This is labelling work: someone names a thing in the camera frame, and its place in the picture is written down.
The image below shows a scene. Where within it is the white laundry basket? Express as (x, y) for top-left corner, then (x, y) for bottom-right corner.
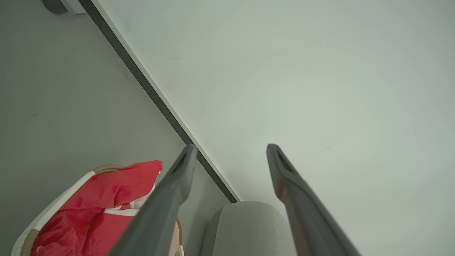
(11, 164), (185, 256)

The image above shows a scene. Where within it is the grey fabric sofa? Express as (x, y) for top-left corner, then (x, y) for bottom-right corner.
(200, 201), (298, 256)

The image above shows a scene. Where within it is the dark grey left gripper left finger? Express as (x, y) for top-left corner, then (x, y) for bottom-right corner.
(108, 144), (199, 256)

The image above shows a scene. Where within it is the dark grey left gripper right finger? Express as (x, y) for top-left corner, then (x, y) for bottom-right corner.
(266, 143), (362, 256)

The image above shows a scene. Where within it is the black and white baseboard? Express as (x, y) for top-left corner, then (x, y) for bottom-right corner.
(77, 0), (239, 203)

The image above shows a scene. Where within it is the red garment with white stripes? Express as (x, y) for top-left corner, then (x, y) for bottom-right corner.
(31, 160), (163, 256)

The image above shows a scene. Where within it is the black round frame foot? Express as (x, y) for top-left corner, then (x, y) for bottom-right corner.
(42, 0), (69, 15)

